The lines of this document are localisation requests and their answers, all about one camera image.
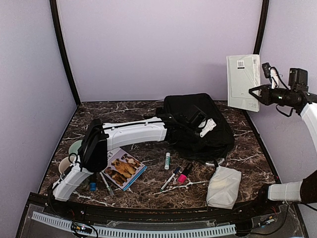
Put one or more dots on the right black frame post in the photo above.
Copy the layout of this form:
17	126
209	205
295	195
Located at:
261	27

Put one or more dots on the black student bag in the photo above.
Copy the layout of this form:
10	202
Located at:
215	144

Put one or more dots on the white pen blue cap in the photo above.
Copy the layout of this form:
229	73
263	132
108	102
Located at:
171	177

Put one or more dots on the black front rail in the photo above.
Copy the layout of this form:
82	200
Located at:
100	214

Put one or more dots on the white cloth pouch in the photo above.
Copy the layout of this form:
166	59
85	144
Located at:
223	188

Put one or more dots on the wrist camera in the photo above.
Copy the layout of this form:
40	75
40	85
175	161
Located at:
270	74
206	126

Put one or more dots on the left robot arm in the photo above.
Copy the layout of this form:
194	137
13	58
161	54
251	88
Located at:
100	138

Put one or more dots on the black marker blue cap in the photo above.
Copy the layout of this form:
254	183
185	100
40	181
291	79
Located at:
93	182

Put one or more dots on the cream patterned mug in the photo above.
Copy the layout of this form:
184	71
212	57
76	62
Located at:
67	162

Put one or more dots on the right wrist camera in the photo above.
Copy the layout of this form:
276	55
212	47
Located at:
270	74

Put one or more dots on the dog picture book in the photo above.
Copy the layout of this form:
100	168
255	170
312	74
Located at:
122	168

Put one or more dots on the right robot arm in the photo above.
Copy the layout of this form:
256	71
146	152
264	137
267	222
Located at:
288	126

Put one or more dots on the white glue stick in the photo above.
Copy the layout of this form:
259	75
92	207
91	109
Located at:
167	161

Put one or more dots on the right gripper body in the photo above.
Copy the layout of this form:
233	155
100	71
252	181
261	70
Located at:
285	101

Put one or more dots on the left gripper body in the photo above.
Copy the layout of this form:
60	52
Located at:
190	134

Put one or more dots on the grey Great Gatsby book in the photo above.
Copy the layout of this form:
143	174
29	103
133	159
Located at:
243	73

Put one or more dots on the white thin pen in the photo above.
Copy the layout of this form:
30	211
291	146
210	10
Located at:
106	184

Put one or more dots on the black frame post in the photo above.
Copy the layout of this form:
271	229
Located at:
62	51
261	27

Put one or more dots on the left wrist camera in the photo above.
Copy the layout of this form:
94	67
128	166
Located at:
206	126

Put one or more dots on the left black frame post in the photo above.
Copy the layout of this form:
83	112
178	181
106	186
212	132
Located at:
62	51

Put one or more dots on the green ceramic bowl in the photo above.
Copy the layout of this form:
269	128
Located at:
75	147

